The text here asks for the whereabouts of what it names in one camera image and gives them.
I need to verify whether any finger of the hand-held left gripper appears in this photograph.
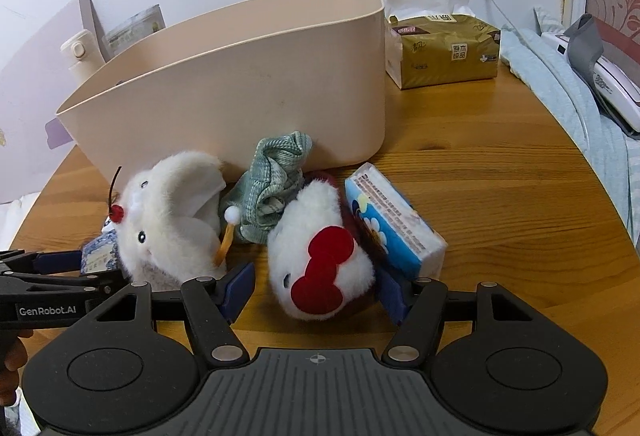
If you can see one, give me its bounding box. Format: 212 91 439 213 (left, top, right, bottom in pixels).
0 250 84 277
0 272 125 299

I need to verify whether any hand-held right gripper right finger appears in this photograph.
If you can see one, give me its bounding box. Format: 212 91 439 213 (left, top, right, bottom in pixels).
376 266 543 369

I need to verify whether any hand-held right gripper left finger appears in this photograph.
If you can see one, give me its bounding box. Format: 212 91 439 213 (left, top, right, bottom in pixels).
92 262 257 369

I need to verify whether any small blue printed box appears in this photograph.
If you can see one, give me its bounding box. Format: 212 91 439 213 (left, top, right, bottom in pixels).
80 236 119 275

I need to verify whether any blue pocket tissue pack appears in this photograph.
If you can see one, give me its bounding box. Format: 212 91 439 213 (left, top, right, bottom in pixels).
344 162 448 281

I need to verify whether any white plush toy with cherry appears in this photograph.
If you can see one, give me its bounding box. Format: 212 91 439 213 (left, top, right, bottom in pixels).
102 152 242 291

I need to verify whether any white plush toy red bow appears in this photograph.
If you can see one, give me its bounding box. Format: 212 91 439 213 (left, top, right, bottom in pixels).
266 171 377 321

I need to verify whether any green knitted cloth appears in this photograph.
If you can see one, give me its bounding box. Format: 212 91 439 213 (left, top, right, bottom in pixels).
221 131 313 245

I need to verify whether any beige plastic storage bin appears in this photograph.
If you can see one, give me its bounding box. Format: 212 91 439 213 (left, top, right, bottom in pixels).
55 0 387 173

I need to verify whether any person's left hand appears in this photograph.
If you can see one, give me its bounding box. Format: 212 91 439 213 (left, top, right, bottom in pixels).
0 328 34 411

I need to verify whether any small purple plastic piece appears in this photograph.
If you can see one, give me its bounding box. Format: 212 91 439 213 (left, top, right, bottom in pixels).
45 118 76 150

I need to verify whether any cream thermos bottle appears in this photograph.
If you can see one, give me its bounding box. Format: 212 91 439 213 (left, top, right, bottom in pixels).
61 29 107 86

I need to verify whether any gold tissue pack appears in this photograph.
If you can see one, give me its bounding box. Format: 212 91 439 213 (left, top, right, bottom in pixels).
377 0 502 90

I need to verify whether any light blue blanket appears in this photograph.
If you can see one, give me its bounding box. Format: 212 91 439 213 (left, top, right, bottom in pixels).
500 6 640 247

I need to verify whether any white blood pressure monitor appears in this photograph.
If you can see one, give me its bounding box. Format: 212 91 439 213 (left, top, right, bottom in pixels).
540 30 640 133

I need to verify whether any white power cable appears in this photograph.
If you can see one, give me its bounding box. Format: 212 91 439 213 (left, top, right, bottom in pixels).
481 0 522 32

